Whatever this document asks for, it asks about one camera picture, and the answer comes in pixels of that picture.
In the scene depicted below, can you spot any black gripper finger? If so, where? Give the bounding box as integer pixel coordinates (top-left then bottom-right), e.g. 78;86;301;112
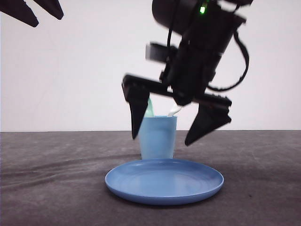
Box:
128;90;150;139
0;0;39;27
184;104;231;146
34;0;63;20

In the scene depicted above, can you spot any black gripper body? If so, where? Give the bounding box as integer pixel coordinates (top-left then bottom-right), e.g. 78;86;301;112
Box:
122;46;232;107

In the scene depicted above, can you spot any mint green plastic spoon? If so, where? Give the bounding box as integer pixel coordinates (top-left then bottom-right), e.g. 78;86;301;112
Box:
144;98;155;117

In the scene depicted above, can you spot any white plastic fork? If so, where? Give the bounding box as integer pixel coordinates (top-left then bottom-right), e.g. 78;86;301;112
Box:
167;103;183;117

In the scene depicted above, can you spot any light blue plastic cup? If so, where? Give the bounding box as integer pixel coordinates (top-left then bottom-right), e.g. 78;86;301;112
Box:
138;116;177;160

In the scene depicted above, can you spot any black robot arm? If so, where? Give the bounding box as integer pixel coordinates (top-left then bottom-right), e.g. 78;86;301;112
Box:
122;0;250;145

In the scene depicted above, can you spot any blue plastic plate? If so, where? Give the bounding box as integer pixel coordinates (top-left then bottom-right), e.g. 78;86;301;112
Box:
105;159;224;206

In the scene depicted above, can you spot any grey table cloth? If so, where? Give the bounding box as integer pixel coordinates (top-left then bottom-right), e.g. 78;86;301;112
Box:
0;130;301;226

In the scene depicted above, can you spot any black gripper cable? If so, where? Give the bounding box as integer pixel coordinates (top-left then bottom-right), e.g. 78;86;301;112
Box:
206;30;250;92

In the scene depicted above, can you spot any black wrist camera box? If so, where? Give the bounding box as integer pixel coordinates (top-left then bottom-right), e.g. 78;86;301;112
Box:
145;42;178;63

